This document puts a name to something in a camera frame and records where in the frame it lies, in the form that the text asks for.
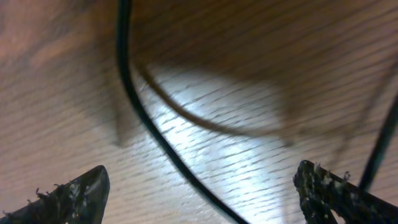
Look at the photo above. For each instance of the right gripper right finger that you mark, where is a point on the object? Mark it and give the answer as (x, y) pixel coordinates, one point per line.
(322, 194)

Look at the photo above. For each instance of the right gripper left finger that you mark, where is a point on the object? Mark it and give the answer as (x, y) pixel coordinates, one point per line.
(82, 201)

